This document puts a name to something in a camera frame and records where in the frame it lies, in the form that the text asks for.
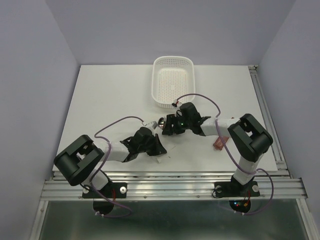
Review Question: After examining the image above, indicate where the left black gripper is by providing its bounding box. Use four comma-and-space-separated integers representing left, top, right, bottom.
137, 133, 166, 156

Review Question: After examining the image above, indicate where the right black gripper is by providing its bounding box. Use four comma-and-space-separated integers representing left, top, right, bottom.
161, 113, 192, 136

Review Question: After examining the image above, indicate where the green handled spoon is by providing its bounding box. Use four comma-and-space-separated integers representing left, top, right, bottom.
157, 117, 167, 130

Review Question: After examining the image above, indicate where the white paper napkin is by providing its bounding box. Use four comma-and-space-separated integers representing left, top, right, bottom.
152, 143, 176, 164

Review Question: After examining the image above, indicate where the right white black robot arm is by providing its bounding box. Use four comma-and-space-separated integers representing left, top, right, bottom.
158, 102, 273, 198

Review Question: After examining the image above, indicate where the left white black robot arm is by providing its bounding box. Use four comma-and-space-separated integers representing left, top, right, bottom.
53, 126, 167, 198

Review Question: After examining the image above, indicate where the red plastic utensil tray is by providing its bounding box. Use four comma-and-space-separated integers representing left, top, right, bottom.
213, 136, 229, 151

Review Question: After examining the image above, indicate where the white perforated plastic basket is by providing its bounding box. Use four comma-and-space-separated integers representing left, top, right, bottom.
151, 55, 196, 109

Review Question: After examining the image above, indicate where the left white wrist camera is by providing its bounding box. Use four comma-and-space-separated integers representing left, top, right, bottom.
141, 121, 158, 131

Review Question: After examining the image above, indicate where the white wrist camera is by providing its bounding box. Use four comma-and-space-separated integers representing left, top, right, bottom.
171, 99, 183, 109
141, 121, 158, 131

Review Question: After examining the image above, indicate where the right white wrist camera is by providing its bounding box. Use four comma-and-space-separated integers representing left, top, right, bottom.
171, 99, 183, 109

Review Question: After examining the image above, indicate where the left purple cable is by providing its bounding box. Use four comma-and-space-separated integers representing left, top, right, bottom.
89, 115, 133, 218

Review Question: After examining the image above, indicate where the aluminium front rail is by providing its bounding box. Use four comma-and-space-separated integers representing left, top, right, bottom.
40, 170, 308, 201

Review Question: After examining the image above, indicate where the aluminium rail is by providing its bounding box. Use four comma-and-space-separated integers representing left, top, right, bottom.
248, 65, 292, 178
40, 170, 308, 201

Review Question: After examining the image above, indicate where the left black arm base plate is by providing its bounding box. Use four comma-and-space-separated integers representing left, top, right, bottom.
81, 182, 127, 218

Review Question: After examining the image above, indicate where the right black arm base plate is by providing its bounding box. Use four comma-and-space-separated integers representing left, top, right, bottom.
212, 181, 261, 214

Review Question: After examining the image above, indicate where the aluminium right side rail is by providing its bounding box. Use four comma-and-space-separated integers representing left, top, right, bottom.
248, 65, 292, 178

